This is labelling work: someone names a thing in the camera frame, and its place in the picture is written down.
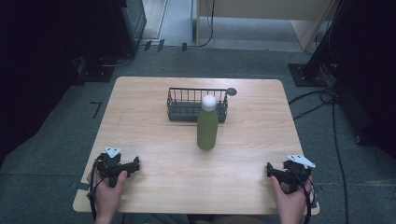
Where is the light wooden partition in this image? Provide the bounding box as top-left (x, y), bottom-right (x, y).
top-left (195, 0), bottom-right (339, 52)

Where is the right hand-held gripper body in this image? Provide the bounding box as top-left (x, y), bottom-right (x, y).
top-left (276, 154), bottom-right (317, 194)

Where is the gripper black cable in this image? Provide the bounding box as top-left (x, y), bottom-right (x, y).
top-left (86, 158), bottom-right (104, 222)
top-left (292, 167), bottom-right (319, 224)

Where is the dark grey wire basket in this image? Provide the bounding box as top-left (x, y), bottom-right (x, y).
top-left (166, 87), bottom-right (229, 123)

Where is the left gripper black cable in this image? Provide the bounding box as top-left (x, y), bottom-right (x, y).
top-left (86, 158), bottom-right (104, 222)

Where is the black cable bundle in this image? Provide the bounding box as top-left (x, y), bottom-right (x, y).
top-left (319, 46), bottom-right (341, 85)

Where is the black stand with base plate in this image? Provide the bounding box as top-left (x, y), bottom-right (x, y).
top-left (288, 0), bottom-right (353, 88)

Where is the dark cabinet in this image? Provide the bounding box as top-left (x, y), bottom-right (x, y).
top-left (78, 0), bottom-right (148, 83)

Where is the black floor cable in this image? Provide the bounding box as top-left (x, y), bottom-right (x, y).
top-left (288, 87), bottom-right (350, 224)

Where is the person's left hand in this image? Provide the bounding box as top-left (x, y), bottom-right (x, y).
top-left (86, 170), bottom-right (129, 220)

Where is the green bottle with white cap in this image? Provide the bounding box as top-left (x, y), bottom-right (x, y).
top-left (196, 94), bottom-right (219, 151)

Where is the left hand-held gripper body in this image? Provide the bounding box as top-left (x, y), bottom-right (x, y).
top-left (96, 146), bottom-right (135, 189)

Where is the black hanging cable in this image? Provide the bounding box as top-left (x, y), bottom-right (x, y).
top-left (197, 0), bottom-right (217, 49)

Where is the person's right hand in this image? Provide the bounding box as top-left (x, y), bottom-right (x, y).
top-left (270, 175), bottom-right (313, 221)

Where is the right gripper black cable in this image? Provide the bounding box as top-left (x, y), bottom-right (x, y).
top-left (292, 167), bottom-right (319, 224)

